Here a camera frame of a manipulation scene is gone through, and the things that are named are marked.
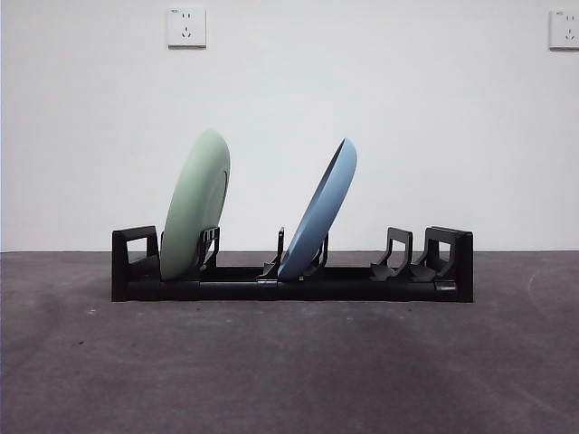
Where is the light blue plate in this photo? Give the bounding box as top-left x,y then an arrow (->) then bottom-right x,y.
277,137 -> 358,280

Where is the pale green plate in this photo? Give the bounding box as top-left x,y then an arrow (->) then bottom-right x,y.
160,127 -> 232,281

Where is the black plastic plate rack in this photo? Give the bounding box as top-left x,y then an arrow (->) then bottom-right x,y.
111,225 -> 475,303

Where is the white wall socket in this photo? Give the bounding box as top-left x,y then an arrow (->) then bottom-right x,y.
548,9 -> 579,52
166,7 -> 208,50

